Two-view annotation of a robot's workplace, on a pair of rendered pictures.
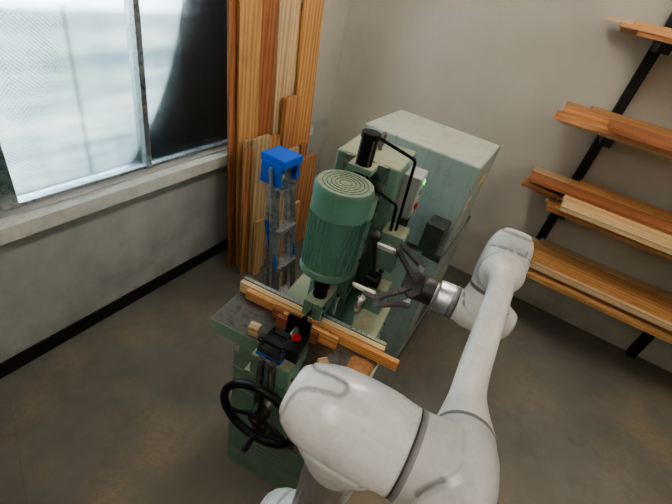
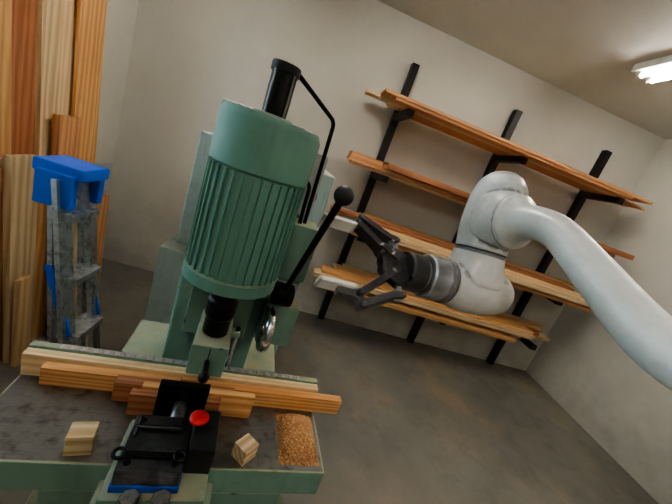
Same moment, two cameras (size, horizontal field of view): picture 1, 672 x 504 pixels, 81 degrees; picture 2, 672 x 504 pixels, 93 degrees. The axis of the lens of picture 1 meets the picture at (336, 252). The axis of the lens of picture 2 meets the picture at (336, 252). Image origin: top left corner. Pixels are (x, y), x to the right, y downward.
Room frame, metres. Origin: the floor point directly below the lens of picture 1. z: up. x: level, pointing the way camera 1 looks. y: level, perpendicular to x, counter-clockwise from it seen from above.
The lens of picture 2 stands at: (0.44, 0.20, 1.48)
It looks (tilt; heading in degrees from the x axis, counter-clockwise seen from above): 15 degrees down; 325
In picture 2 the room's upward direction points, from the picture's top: 20 degrees clockwise
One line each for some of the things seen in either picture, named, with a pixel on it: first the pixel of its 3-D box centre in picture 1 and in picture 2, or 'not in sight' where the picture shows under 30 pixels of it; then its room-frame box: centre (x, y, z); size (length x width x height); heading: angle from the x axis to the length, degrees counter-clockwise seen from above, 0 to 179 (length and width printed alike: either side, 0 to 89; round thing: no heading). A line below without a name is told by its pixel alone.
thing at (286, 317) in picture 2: (374, 294); (277, 319); (1.15, -0.18, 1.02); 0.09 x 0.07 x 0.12; 74
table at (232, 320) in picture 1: (290, 349); (168, 450); (0.92, 0.07, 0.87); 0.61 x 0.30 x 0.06; 74
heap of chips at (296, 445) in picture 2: (358, 369); (298, 433); (0.88, -0.17, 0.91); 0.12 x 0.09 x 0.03; 164
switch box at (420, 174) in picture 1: (410, 192); (307, 180); (1.29, -0.20, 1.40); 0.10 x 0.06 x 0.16; 164
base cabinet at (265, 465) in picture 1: (304, 390); not in sight; (1.14, -0.01, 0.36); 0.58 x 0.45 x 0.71; 164
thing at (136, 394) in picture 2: (297, 328); (175, 405); (0.98, 0.07, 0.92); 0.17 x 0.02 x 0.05; 74
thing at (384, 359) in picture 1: (318, 327); (210, 390); (1.01, 0.00, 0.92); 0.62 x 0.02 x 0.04; 74
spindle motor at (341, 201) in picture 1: (335, 228); (250, 204); (1.02, 0.02, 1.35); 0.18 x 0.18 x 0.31
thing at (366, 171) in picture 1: (365, 158); (275, 108); (1.15, -0.02, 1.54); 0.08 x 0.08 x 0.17; 74
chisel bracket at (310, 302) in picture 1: (320, 300); (212, 343); (1.04, 0.01, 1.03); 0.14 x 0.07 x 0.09; 164
